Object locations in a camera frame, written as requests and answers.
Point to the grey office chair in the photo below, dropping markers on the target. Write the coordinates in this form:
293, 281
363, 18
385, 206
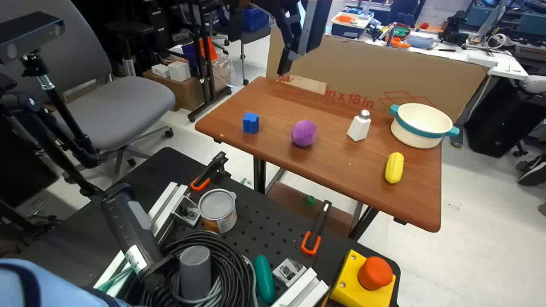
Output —
112, 105

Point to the orange and black clamp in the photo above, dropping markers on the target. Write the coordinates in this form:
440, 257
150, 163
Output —
315, 228
208, 173

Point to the grey cylinder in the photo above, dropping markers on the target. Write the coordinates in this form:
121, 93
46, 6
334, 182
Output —
194, 272

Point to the blue toy cube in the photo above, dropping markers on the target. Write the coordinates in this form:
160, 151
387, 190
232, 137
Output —
251, 124

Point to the black camera tripod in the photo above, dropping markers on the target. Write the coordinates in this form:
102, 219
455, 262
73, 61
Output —
63, 117

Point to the blue storage bin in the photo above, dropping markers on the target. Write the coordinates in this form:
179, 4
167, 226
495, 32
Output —
256, 18

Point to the yellow toy corn cob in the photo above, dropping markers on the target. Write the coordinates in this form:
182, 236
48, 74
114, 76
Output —
394, 168

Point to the black shoe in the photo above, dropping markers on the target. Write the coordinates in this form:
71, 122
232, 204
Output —
532, 173

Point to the white cluttered desk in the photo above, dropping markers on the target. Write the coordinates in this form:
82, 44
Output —
500, 62

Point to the black metal stand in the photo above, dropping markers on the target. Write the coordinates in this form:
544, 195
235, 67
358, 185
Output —
206, 62

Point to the clear plastic cup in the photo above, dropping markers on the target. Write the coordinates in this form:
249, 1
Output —
216, 212

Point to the light blue fabric object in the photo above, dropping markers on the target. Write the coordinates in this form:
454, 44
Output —
51, 288

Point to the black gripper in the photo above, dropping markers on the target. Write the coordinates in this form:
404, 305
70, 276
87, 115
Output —
290, 32

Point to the small green object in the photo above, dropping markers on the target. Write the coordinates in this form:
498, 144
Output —
309, 201

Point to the purple toy ball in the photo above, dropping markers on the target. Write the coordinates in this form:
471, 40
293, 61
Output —
303, 134

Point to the silver round object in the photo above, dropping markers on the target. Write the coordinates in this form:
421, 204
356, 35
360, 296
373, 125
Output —
358, 129

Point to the black stereo camera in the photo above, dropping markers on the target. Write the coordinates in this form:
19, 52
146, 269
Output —
27, 35

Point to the brown cardboard box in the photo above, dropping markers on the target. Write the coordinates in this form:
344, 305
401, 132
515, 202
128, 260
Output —
189, 91

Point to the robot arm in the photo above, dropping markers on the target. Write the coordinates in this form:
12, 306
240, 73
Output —
315, 23

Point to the aluminium extrusion rail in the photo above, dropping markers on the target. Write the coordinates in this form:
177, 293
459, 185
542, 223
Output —
300, 291
167, 207

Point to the brown cardboard sheet red print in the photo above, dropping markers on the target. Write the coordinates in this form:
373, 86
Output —
368, 69

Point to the black rectangular bar device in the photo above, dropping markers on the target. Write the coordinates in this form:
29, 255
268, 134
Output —
128, 224

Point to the black bag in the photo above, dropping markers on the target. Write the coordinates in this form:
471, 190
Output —
495, 122

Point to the yellow emergency stop box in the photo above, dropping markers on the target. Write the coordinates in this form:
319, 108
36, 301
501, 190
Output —
355, 288

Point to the black perforated base board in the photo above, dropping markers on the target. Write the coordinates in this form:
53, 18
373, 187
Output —
266, 224

